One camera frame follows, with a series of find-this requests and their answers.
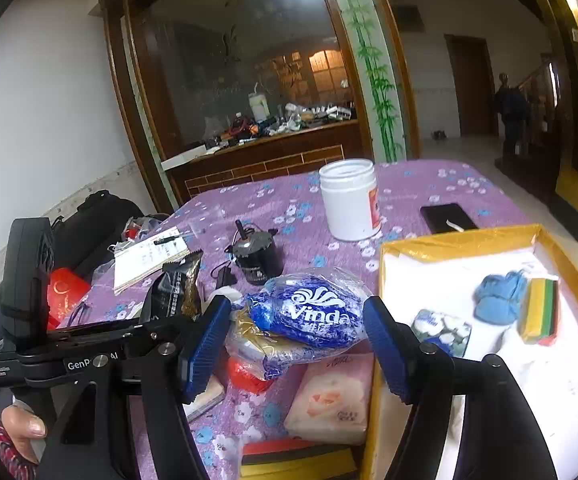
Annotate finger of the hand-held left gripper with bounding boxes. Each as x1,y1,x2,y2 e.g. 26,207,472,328
139,287,205,346

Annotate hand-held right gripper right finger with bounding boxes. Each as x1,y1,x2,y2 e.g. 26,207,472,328
363,296,557,480

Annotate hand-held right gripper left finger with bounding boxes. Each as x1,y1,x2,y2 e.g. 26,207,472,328
36,294,233,480

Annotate black plastic packet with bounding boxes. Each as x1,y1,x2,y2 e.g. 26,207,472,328
150,250,204,318

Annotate red plastic bag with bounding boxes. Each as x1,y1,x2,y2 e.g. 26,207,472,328
226,357,275,395

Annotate pale pink tissue pack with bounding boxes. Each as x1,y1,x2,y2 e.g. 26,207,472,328
284,352,376,446

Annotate blue tissue pack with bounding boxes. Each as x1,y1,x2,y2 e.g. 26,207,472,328
246,267,372,363

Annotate yellow cardboard box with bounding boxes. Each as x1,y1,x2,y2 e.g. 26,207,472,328
361,224,578,480

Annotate bag of coloured sponges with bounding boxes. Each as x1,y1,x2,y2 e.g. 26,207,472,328
516,275,561,347

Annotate person's left hand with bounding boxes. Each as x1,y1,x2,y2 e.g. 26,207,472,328
0,405,48,463

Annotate gold and clear plastic pack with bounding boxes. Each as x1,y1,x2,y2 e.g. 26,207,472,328
226,307,290,381

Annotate beige paper pack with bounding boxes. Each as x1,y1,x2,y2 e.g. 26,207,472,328
184,375,227,423

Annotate small printed tissue pack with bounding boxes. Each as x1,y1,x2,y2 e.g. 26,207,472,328
411,308,472,358

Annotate paper notebook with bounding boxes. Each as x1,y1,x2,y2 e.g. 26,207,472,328
113,226,191,296

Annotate black backpack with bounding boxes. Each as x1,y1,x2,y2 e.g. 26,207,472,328
49,190,146,281

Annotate black electric motor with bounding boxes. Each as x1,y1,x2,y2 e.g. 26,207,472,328
226,219,285,286

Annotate clear bag of small items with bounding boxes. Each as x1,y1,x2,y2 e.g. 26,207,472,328
109,215,170,256

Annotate blue cloth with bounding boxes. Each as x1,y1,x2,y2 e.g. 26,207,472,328
473,270,529,325

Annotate black phone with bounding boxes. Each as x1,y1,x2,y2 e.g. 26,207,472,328
420,203,480,235

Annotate striped sponge stack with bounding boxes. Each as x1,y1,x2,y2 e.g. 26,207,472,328
239,439,365,480

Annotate white plastic jar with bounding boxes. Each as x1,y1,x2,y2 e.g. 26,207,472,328
318,158,382,242

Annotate purple floral tablecloth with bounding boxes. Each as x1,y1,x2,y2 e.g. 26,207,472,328
69,159,540,480

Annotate flat white box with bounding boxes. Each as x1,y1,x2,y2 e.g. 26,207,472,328
161,144,210,171

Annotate wooden glass cabinet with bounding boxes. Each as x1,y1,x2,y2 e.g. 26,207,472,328
100,0,420,206

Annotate pile of assorted clutter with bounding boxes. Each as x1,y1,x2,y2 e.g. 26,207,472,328
204,80,360,148

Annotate wooden staircase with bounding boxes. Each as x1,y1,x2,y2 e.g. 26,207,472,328
494,55,565,206

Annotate bamboo painted pillar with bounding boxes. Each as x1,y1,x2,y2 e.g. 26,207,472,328
339,0,410,163

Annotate brown wooden door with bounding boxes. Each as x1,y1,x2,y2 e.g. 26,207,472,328
444,34,499,137

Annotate gold trimmed wooden frame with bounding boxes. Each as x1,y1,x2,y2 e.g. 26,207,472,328
522,0,578,241

